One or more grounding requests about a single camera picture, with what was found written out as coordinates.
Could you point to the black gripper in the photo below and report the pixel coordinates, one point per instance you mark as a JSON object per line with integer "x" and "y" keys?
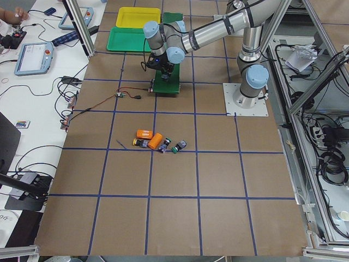
{"x": 165, "y": 68}

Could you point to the orange cylinder with label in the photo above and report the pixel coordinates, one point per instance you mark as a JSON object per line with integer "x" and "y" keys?
{"x": 144, "y": 134}

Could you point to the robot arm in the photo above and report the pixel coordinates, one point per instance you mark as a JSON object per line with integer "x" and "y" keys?
{"x": 170, "y": 42}

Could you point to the green conveyor belt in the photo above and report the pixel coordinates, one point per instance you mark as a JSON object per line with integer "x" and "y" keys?
{"x": 174, "y": 54}

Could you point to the green plastic tray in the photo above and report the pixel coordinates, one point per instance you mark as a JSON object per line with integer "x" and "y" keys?
{"x": 127, "y": 40}

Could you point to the plain orange cylinder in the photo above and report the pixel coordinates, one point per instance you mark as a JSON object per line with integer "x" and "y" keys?
{"x": 155, "y": 141}

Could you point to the green push button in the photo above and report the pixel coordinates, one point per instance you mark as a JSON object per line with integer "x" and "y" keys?
{"x": 163, "y": 147}
{"x": 179, "y": 146}

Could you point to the yellow plastic tray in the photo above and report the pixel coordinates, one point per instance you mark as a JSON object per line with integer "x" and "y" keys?
{"x": 136, "y": 17}

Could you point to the folded blue plaid umbrella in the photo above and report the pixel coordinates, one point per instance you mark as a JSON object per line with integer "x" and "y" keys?
{"x": 65, "y": 38}

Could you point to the near teach pendant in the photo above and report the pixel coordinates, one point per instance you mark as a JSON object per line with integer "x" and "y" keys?
{"x": 34, "y": 59}

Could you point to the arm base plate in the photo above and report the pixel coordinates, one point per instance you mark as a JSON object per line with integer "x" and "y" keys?
{"x": 238, "y": 105}

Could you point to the aluminium frame post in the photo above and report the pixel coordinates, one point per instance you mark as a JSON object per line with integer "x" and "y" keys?
{"x": 77, "y": 20}

